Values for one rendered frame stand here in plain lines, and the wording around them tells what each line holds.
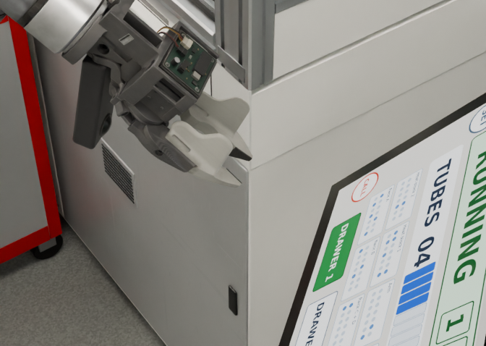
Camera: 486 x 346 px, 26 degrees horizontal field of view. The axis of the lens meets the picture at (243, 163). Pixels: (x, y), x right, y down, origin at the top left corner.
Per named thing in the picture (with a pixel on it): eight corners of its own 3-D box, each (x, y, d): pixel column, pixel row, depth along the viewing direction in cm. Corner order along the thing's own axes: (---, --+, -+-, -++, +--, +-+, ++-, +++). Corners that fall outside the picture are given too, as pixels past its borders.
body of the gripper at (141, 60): (201, 108, 96) (98, 22, 92) (149, 150, 101) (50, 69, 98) (226, 58, 101) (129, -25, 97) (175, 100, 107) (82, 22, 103)
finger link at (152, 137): (188, 175, 100) (122, 109, 98) (178, 182, 101) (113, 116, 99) (208, 147, 103) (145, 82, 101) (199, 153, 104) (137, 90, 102)
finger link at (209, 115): (279, 140, 103) (205, 90, 100) (242, 165, 107) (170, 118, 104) (284, 117, 105) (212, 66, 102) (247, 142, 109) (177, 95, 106)
